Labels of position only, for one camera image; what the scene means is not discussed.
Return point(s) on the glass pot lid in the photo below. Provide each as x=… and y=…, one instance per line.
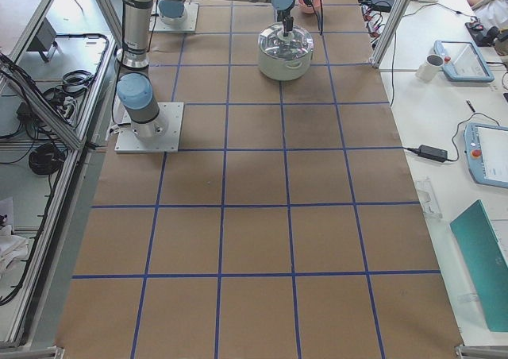
x=295, y=44

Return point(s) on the pale green electric pot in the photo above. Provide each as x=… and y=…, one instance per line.
x=283, y=70

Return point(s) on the pink bowl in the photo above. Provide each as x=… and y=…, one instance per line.
x=309, y=6

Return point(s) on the black laptop charger brick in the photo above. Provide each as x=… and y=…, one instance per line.
x=384, y=6

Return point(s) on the white mug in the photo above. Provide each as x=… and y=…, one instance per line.
x=429, y=68

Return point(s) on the far blue teach pendant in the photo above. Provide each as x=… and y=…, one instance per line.
x=463, y=62

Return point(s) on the blue teach pendant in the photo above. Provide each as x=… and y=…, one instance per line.
x=463, y=62
x=486, y=153

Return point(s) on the black pen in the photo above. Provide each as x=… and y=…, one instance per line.
x=470, y=106

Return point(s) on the black power adapter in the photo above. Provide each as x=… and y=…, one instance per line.
x=431, y=153

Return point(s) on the clear acrylic holder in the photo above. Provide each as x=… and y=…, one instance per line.
x=427, y=198

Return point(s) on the near blue teach pendant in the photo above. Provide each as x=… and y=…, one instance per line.
x=486, y=153

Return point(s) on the black box on stand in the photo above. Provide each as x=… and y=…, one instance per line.
x=44, y=41

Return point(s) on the white cloth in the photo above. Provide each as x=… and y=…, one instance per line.
x=14, y=248

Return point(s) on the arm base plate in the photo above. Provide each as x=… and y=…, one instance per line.
x=185, y=24
x=160, y=135

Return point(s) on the aluminium frame post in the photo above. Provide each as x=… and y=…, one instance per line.
x=397, y=11

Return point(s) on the aluminium side frame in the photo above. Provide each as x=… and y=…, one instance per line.
x=48, y=112

